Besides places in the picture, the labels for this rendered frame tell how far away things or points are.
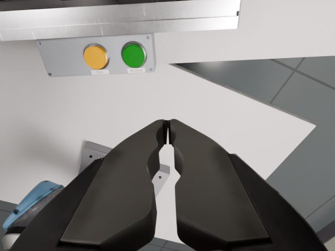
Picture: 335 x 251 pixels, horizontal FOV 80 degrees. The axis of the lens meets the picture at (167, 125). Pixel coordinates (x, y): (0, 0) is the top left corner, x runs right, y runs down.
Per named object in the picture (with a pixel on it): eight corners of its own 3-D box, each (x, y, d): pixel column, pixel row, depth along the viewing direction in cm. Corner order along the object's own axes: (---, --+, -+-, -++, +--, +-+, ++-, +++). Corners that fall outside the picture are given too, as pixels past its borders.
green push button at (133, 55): (146, 64, 39) (145, 66, 37) (125, 65, 39) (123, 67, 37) (144, 42, 36) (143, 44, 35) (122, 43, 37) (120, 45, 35)
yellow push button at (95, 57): (110, 65, 39) (107, 68, 37) (90, 66, 39) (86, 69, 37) (106, 44, 37) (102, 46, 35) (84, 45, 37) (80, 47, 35)
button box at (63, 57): (156, 64, 44) (154, 73, 38) (62, 68, 45) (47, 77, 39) (153, 29, 40) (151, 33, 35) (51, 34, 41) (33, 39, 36)
